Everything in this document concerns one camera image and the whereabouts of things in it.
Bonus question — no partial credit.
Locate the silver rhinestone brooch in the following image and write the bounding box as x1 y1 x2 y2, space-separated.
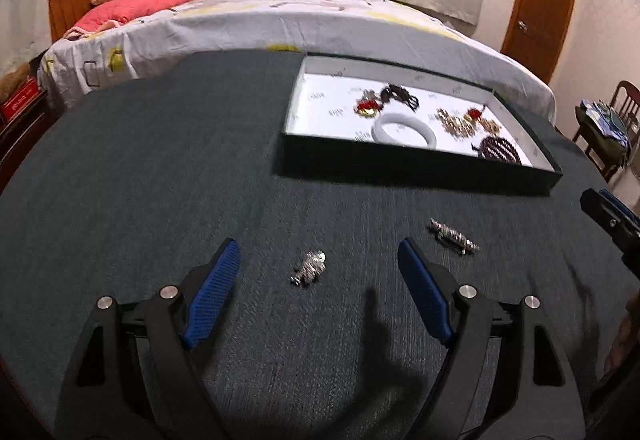
290 250 326 286

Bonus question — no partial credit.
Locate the small red gold charm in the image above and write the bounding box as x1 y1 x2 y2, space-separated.
464 108 484 124

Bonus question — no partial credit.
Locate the white jade bangle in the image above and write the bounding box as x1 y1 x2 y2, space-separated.
371 113 437 148

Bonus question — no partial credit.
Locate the red box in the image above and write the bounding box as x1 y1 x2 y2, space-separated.
1 77 40 122

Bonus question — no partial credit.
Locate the bed with patterned sheet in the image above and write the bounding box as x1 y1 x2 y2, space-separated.
37 0 556 122

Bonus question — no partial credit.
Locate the pink pillow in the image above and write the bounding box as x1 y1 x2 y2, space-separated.
63 0 192 40

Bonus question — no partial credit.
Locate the gold leaf brooch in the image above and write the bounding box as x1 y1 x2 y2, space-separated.
435 108 476 140

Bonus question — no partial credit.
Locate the dark grey table cloth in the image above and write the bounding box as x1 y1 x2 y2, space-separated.
1 51 639 439

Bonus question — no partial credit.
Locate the black bead bracelet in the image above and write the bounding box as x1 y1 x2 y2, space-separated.
380 82 421 113

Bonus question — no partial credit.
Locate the dark red bead bracelet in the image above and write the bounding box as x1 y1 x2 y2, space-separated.
472 133 524 166

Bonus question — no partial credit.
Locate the pink gold cluster brooch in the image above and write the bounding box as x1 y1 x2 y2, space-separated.
478 118 500 137

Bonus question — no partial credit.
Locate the dark wooden nightstand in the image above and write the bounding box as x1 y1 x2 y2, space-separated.
0 85 58 191

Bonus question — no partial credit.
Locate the silver bar hair clip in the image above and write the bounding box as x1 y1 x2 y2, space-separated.
427 219 480 256

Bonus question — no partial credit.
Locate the dark green jewelry tray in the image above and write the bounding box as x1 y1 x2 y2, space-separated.
279 54 563 195

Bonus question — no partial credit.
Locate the wooden chair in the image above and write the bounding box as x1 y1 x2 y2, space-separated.
573 80 639 181

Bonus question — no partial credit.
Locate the red gold keychain charm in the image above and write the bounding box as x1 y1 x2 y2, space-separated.
354 90 384 118

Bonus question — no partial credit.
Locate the brown plush toy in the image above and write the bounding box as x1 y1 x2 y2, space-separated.
0 63 30 104

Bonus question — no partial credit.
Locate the pile of clothes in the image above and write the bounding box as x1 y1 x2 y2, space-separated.
575 100 631 167

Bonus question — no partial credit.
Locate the brown wooden door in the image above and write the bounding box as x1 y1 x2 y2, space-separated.
501 0 575 84

